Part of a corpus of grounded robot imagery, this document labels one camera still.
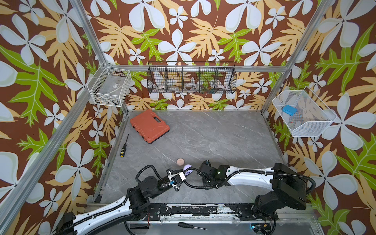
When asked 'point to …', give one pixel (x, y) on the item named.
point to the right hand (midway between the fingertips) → (204, 184)
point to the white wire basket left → (110, 86)
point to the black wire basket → (192, 77)
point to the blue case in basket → (289, 109)
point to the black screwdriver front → (190, 226)
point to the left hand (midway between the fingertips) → (188, 167)
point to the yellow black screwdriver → (122, 154)
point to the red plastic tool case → (150, 126)
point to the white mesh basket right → (303, 112)
